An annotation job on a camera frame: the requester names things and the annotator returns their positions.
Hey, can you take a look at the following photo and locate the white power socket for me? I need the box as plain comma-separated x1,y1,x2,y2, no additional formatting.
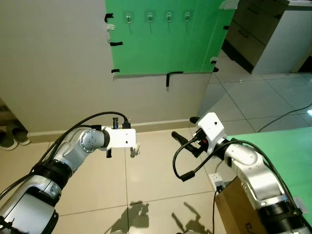
209,172,226,192

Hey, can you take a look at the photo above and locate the printed cardboard box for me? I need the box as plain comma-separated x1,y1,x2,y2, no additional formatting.
214,176,270,234

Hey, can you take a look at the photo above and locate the green board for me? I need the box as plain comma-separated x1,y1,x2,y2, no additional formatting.
225,126,312,234

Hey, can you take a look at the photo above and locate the grey slipper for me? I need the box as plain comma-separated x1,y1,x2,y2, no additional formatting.
11,123,31,146
0,126,18,151

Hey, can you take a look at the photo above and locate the grey and white cabinet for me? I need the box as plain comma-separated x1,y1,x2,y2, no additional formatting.
222,0,312,75

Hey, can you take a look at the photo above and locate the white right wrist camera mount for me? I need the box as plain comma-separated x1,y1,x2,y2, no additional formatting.
196,113,226,147

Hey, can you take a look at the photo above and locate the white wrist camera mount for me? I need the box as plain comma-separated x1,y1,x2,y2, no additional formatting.
108,128,137,149
196,113,226,147

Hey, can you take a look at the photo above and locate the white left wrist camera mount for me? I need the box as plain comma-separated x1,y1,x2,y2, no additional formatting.
108,128,137,149

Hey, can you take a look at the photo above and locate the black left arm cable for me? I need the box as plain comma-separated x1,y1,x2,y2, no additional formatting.
29,111,133,169

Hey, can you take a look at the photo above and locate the black power cord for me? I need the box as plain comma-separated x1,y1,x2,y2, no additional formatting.
212,188,218,234

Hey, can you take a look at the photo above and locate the green wall sheet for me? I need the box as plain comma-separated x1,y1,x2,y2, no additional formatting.
104,0,238,77

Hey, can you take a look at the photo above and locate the black floor cable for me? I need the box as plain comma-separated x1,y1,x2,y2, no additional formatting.
258,103,312,133

